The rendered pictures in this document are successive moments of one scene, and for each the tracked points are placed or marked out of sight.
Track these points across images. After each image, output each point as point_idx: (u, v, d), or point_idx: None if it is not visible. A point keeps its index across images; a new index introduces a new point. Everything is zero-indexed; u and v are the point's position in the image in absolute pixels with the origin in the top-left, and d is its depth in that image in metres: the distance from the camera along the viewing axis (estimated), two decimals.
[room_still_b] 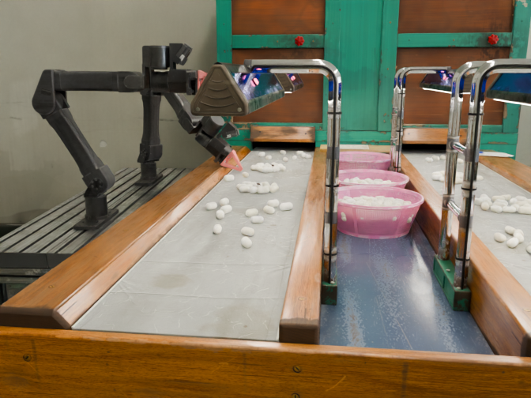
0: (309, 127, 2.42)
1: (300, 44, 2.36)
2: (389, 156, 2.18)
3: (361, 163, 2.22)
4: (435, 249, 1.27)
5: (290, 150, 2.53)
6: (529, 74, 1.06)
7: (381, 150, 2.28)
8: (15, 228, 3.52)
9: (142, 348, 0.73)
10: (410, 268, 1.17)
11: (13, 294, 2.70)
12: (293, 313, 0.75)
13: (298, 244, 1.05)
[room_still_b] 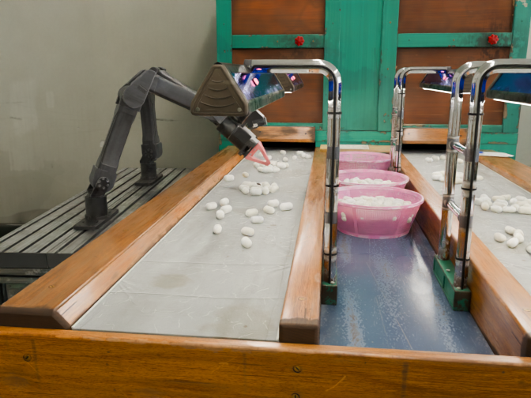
0: (309, 127, 2.42)
1: (300, 44, 2.36)
2: (389, 156, 2.18)
3: (361, 163, 2.22)
4: (435, 249, 1.27)
5: (290, 150, 2.53)
6: (529, 74, 1.06)
7: (381, 150, 2.28)
8: (15, 228, 3.52)
9: (142, 348, 0.73)
10: (410, 268, 1.17)
11: (13, 294, 2.70)
12: (293, 313, 0.75)
13: (298, 244, 1.05)
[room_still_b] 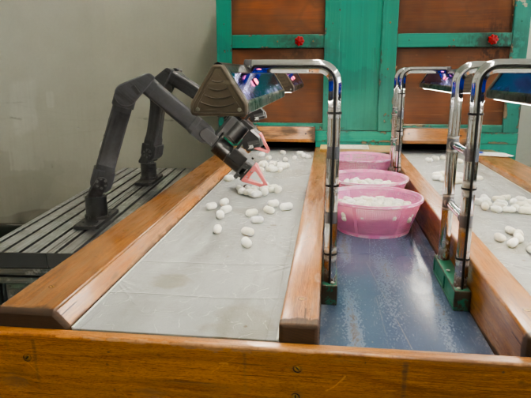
0: (309, 127, 2.42)
1: (300, 44, 2.36)
2: (389, 156, 2.18)
3: (361, 163, 2.22)
4: (435, 249, 1.27)
5: (290, 150, 2.53)
6: (529, 74, 1.06)
7: (381, 150, 2.28)
8: (15, 228, 3.52)
9: (142, 348, 0.73)
10: (410, 268, 1.17)
11: (13, 294, 2.70)
12: (293, 313, 0.75)
13: (298, 244, 1.05)
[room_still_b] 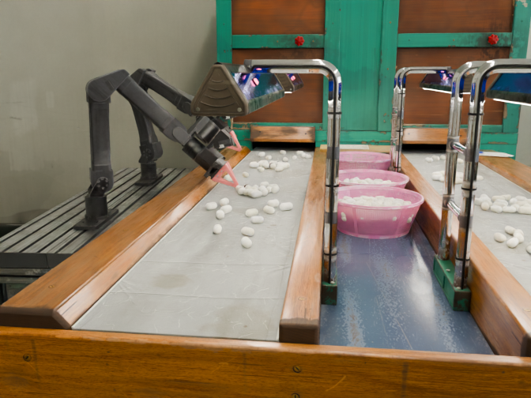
0: (309, 127, 2.42)
1: (300, 44, 2.36)
2: (389, 156, 2.18)
3: (361, 163, 2.22)
4: (435, 249, 1.27)
5: (290, 150, 2.53)
6: (529, 74, 1.06)
7: (381, 150, 2.28)
8: (15, 228, 3.52)
9: (142, 348, 0.73)
10: (410, 268, 1.17)
11: (13, 294, 2.70)
12: (293, 313, 0.75)
13: (298, 244, 1.05)
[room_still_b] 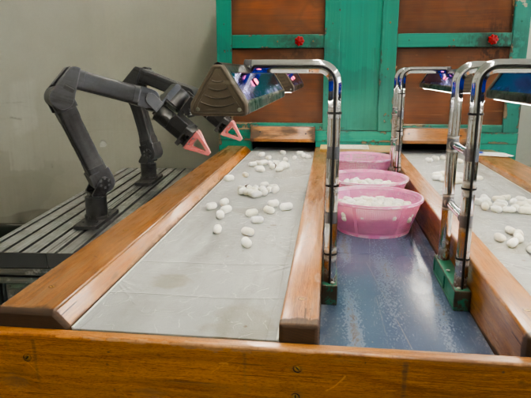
0: (309, 127, 2.42)
1: (300, 44, 2.36)
2: (389, 156, 2.18)
3: (361, 163, 2.22)
4: (435, 249, 1.27)
5: (290, 150, 2.53)
6: (529, 74, 1.06)
7: (381, 150, 2.28)
8: (15, 228, 3.52)
9: (142, 348, 0.73)
10: (410, 268, 1.17)
11: (13, 294, 2.70)
12: (293, 313, 0.75)
13: (298, 244, 1.05)
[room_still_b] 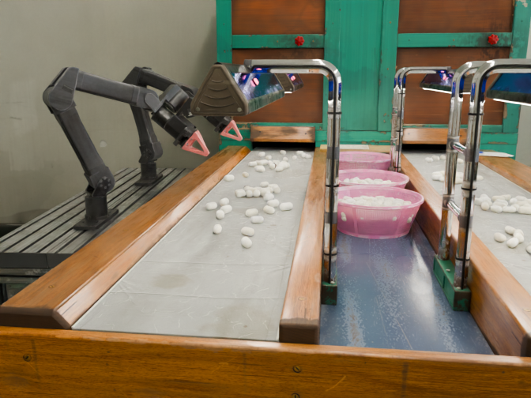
0: (309, 127, 2.42)
1: (300, 44, 2.36)
2: (389, 156, 2.18)
3: (361, 163, 2.22)
4: (435, 249, 1.27)
5: (290, 150, 2.53)
6: (529, 74, 1.06)
7: (381, 150, 2.28)
8: (15, 228, 3.52)
9: (142, 348, 0.73)
10: (410, 268, 1.17)
11: (13, 294, 2.70)
12: (293, 313, 0.75)
13: (298, 244, 1.05)
